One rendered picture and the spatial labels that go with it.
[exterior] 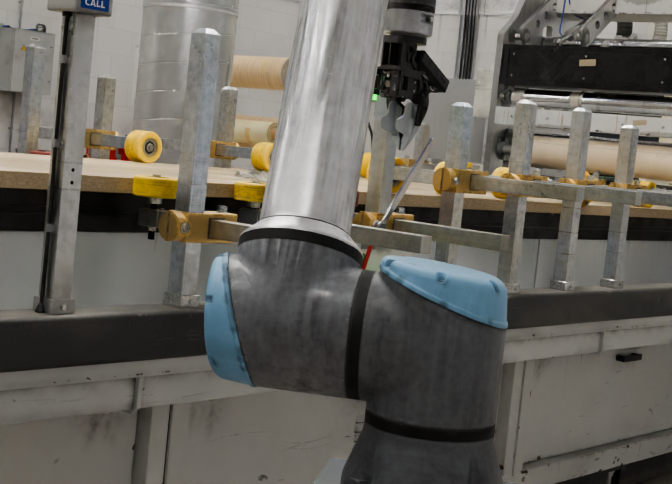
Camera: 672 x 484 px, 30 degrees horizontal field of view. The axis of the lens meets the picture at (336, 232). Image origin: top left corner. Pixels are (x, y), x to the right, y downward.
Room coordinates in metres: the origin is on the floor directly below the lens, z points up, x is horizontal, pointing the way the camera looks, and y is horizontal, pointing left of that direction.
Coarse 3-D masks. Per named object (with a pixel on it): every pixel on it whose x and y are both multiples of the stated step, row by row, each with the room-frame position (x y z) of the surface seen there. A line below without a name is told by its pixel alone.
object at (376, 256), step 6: (372, 252) 2.43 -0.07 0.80; (378, 252) 2.44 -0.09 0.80; (384, 252) 2.46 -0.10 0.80; (390, 252) 2.47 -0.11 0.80; (396, 252) 2.48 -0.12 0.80; (402, 252) 2.50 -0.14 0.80; (408, 252) 2.51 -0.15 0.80; (372, 258) 2.43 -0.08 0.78; (378, 258) 2.44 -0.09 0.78; (372, 264) 2.43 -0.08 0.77; (378, 264) 2.44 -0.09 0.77; (372, 270) 2.43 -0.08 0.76; (378, 270) 2.45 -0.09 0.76
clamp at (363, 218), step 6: (360, 216) 2.44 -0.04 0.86; (366, 216) 2.43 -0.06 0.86; (372, 216) 2.43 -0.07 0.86; (378, 216) 2.43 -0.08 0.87; (390, 216) 2.46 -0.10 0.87; (396, 216) 2.47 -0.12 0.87; (402, 216) 2.49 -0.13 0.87; (408, 216) 2.50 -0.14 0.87; (354, 222) 2.44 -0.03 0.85; (360, 222) 2.43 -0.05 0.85; (366, 222) 2.42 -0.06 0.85; (372, 222) 2.42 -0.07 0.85; (390, 222) 2.46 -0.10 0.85; (390, 228) 2.46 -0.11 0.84
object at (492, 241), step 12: (396, 228) 2.46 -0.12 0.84; (408, 228) 2.45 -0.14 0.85; (420, 228) 2.43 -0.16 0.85; (432, 228) 2.41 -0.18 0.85; (444, 228) 2.39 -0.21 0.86; (456, 228) 2.38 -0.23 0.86; (432, 240) 2.41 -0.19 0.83; (444, 240) 2.39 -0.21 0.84; (456, 240) 2.37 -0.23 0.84; (468, 240) 2.35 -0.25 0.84; (480, 240) 2.34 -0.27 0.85; (492, 240) 2.32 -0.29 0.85; (504, 240) 2.32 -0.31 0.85
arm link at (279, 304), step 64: (320, 0) 1.56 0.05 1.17; (384, 0) 1.60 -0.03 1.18; (320, 64) 1.52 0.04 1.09; (320, 128) 1.49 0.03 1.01; (320, 192) 1.46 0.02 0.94; (256, 256) 1.42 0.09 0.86; (320, 256) 1.41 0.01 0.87; (256, 320) 1.38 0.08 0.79; (320, 320) 1.37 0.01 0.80; (256, 384) 1.42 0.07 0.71; (320, 384) 1.39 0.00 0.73
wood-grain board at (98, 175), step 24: (0, 168) 2.06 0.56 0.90; (24, 168) 2.15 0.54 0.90; (48, 168) 2.25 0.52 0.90; (96, 168) 2.47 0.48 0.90; (120, 168) 2.60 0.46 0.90; (144, 168) 2.74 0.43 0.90; (168, 168) 2.91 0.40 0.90; (216, 168) 3.29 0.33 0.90; (120, 192) 2.19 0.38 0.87; (216, 192) 2.37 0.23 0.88; (360, 192) 2.70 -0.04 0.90; (408, 192) 2.94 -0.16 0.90; (432, 192) 3.13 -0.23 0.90; (648, 216) 3.74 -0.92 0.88
